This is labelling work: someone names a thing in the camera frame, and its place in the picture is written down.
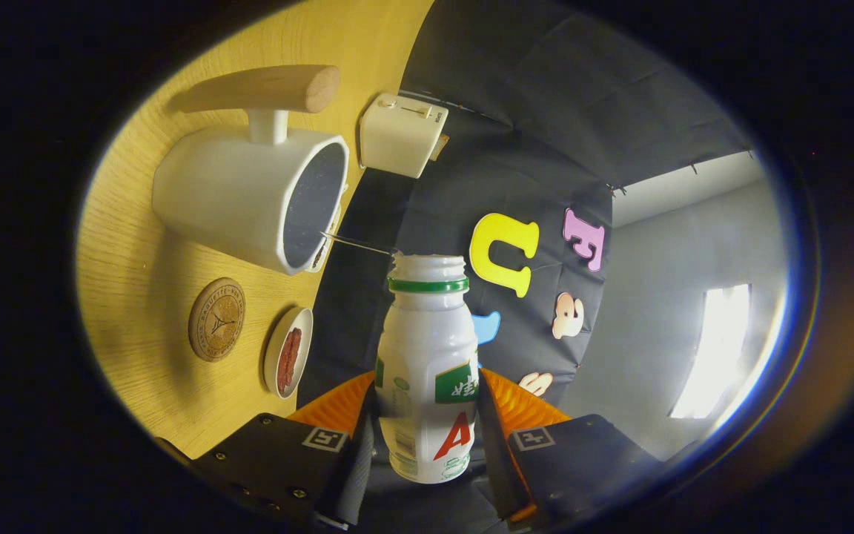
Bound ceiling light panel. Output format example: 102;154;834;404
668;284;787;420

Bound white cup with wooden handle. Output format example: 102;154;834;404
151;65;351;276

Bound round cork coaster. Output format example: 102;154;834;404
188;277;246;363

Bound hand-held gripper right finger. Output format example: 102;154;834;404
476;367;665;531

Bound round white plate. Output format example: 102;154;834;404
263;306;314;401

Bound black backdrop cloth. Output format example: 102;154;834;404
297;0;758;534

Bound white divided dish with beans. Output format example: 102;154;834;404
308;208;342;274

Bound red meat slices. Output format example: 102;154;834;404
277;328;302;396

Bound wooden table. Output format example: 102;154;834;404
75;0;435;461

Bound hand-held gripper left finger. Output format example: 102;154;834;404
188;369;380;530

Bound cream toaster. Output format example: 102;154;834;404
359;92;449;179

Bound white juice bottle green band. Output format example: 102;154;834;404
374;254;481;484

